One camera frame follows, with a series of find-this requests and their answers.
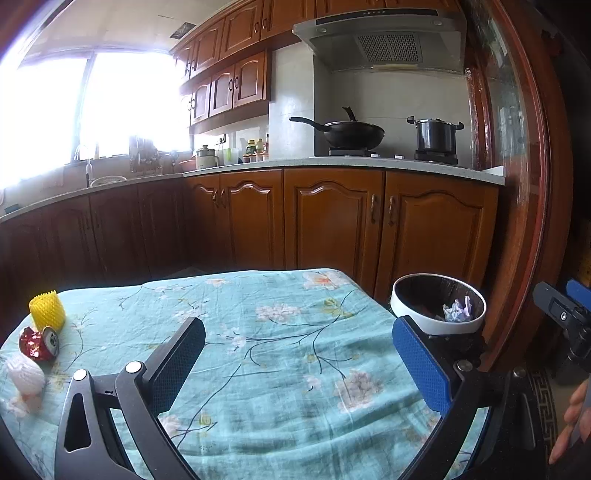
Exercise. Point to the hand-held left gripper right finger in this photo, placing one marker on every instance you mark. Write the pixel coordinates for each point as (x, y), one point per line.
(422, 364)

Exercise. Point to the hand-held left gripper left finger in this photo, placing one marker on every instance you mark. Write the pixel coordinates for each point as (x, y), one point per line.
(178, 364)

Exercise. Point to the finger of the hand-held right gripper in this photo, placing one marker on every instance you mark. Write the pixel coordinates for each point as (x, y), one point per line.
(581, 291)
(556, 307)

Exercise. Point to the white round trash bin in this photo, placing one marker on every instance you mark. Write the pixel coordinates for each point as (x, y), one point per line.
(415, 319)

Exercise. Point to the lavender white wrapper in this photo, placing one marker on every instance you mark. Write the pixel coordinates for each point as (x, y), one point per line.
(457, 310)

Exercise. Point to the person's right hand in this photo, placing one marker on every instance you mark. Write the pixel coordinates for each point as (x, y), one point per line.
(577, 415)

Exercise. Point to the patterned floor mat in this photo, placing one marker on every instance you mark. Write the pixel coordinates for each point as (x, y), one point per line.
(542, 406)

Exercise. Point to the blue floral tablecloth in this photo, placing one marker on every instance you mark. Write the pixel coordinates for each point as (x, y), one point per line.
(277, 350)

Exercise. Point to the wooden framed glass door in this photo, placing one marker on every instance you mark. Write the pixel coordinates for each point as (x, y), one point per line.
(531, 184)

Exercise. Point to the crushed red can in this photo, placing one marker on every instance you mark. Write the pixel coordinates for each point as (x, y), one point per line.
(39, 344)

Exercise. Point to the yellow foam fruit net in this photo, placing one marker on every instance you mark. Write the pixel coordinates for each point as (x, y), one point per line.
(46, 311)

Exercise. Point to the white foam fruit net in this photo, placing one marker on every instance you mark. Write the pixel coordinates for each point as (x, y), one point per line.
(25, 376)

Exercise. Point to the wooden lower kitchen cabinets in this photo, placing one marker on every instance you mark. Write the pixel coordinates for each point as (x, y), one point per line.
(332, 217)

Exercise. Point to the wooden kitchen cabinets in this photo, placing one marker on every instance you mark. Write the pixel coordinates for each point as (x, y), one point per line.
(332, 217)
(240, 87)

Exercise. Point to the black gas stove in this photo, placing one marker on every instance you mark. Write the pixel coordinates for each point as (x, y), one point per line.
(434, 158)

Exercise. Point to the white basin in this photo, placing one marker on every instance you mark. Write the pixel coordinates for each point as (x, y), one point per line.
(108, 181)

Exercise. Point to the cream electric cooker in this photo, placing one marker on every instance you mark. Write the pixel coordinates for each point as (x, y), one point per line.
(207, 160)

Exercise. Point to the dark steel cooking pot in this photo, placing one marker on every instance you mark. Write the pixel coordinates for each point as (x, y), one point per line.
(434, 136)

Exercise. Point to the metal dish rack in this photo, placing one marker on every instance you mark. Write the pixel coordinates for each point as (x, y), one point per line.
(145, 157)

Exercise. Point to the translucent plastic jug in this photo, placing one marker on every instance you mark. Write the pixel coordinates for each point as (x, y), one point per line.
(230, 157)

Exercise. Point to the metal sink faucet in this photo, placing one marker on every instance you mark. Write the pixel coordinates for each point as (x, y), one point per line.
(87, 166)

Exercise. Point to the seasoning bottle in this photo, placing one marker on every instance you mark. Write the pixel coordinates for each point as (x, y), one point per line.
(250, 151)
(260, 151)
(266, 147)

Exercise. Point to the white kitchen countertop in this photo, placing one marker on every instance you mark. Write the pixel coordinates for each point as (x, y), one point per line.
(323, 162)

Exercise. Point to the black wok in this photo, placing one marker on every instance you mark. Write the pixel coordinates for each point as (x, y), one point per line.
(353, 131)

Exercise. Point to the black spatula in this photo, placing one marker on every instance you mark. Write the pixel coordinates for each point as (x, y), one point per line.
(349, 114)

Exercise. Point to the kitchen window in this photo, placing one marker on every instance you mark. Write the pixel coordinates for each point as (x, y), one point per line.
(129, 101)

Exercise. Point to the wooden upper kitchen cabinets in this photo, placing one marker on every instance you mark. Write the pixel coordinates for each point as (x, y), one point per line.
(240, 87)

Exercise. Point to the steel range hood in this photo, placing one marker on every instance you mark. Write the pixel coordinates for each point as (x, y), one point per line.
(369, 32)

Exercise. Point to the ceiling vent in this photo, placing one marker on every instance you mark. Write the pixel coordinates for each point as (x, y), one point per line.
(180, 30)

